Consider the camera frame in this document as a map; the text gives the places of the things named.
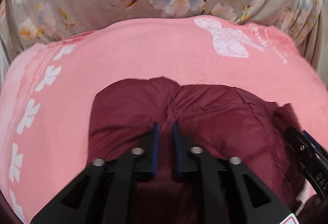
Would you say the maroon puffer jacket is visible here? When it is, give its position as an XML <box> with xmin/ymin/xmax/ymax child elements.
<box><xmin>87</xmin><ymin>77</ymin><xmax>305</xmax><ymax>223</ymax></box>

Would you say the pink butterfly blanket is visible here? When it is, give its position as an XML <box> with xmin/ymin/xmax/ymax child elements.
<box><xmin>1</xmin><ymin>16</ymin><xmax>327</xmax><ymax>223</ymax></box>

